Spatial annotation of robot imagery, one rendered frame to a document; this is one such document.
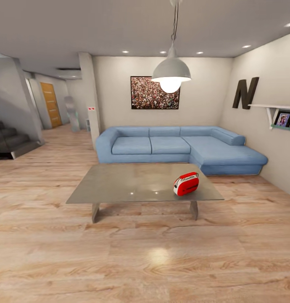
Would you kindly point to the decorative sign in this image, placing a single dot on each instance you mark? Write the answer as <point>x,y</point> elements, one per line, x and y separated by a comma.
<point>244,94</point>

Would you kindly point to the room light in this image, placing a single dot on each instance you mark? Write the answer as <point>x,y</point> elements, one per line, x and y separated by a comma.
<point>172,66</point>

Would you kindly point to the shelf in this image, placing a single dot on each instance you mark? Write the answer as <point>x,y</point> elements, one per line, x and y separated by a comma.
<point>284,108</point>

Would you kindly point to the stairs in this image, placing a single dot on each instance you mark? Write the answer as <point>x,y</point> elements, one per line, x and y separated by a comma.
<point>13,145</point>

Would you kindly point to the sofa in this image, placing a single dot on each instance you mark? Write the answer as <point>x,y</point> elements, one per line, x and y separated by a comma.
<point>216,151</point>

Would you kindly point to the door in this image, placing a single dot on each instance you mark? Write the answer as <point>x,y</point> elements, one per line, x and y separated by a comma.
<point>51,104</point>

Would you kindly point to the radio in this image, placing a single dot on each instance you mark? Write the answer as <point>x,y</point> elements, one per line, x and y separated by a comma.
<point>185,184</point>

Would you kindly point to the standing mirror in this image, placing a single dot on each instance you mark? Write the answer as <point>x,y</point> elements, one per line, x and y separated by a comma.
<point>72,114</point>

